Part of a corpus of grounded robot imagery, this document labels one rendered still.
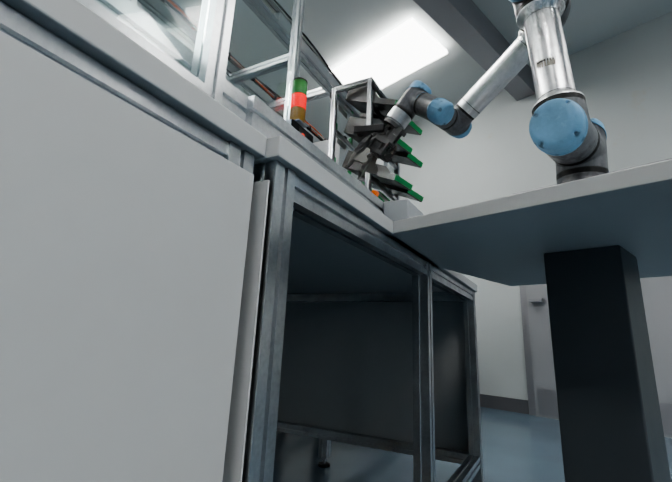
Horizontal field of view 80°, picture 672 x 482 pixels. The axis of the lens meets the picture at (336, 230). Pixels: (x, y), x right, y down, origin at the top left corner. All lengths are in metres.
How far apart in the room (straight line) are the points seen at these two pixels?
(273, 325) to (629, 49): 4.69
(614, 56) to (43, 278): 4.89
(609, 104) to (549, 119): 3.68
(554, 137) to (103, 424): 0.97
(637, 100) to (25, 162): 4.60
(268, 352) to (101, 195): 0.26
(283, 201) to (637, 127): 4.20
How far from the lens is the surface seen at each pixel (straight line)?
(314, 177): 0.60
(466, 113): 1.40
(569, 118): 1.06
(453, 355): 1.92
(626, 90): 4.76
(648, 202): 0.80
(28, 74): 0.38
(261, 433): 0.52
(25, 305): 0.35
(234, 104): 0.65
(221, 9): 0.60
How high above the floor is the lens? 0.60
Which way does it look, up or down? 15 degrees up
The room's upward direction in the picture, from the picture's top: 3 degrees clockwise
